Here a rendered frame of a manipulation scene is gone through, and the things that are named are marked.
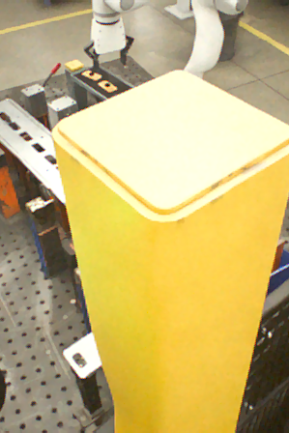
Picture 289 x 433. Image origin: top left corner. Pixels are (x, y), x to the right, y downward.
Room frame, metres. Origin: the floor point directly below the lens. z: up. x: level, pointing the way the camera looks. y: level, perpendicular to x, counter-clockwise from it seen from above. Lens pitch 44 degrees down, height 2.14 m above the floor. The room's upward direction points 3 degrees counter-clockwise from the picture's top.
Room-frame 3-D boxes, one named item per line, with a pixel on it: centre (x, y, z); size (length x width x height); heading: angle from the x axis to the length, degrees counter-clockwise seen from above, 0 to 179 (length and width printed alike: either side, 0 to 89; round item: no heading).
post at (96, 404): (0.65, 0.18, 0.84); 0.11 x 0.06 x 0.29; 126
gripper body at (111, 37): (1.48, 0.08, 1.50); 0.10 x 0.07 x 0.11; 112
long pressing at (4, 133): (1.39, 0.26, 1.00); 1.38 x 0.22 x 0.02; 36
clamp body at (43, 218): (1.23, 0.35, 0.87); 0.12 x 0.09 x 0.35; 126
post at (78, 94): (1.97, 0.27, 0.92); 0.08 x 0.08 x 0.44; 36
